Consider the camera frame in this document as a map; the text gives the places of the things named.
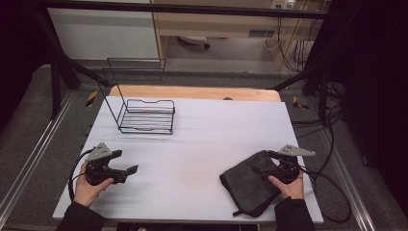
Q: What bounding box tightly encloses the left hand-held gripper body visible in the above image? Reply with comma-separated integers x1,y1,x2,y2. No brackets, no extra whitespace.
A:
85,141,129,187

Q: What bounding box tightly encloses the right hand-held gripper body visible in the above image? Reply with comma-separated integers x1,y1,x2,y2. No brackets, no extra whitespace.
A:
267,143,317,186

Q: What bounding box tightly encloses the dark grey fabric pouch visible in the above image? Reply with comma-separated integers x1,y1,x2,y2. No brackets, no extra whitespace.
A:
218,149,284,218

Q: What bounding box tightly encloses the person's right hand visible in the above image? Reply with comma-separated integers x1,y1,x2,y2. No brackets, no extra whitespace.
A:
268,170,305,201

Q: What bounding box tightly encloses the person's left hand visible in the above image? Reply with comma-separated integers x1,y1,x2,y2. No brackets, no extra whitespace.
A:
73,162,115,208

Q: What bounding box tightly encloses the yellow black floor tape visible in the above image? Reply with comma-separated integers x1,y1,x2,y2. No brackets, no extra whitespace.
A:
85,90,99,108
292,95,310,111

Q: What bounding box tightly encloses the white table cover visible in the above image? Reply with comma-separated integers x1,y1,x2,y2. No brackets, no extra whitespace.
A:
52,95,325,224

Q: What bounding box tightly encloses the white cabinet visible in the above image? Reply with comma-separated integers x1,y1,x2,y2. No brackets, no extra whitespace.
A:
47,7,161,61

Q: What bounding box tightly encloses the office chair base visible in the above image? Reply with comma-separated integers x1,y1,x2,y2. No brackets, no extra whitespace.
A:
177,35,212,50

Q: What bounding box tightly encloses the wooden desk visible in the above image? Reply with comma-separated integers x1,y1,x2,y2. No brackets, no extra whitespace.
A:
149,0,325,71

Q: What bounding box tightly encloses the white power strip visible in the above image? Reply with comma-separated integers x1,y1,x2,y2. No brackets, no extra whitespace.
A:
270,0,296,11

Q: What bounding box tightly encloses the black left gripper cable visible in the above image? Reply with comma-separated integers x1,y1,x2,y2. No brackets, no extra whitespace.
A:
67,148,94,202

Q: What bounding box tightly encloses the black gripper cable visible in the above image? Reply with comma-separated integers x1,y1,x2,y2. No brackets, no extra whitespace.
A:
298,165,352,224
67,148,94,202

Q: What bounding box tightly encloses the black wire rack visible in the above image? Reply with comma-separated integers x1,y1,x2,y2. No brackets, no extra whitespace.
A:
97,57,177,136

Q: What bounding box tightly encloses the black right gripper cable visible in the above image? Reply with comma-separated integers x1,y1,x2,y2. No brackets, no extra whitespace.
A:
298,165,352,224

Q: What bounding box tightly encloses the bundle of black floor cables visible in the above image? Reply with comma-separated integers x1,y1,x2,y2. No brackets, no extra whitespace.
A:
290,81,345,141

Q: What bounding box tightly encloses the aluminium rail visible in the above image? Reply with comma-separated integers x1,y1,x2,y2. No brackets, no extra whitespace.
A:
0,90,77,219
316,126,377,231

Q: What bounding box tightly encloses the black metal frame stand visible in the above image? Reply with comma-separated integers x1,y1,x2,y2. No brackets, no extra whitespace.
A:
270,18,345,128
30,6,112,120

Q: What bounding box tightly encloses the black horizontal frame bar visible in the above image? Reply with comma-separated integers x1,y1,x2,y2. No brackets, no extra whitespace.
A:
43,0,329,20

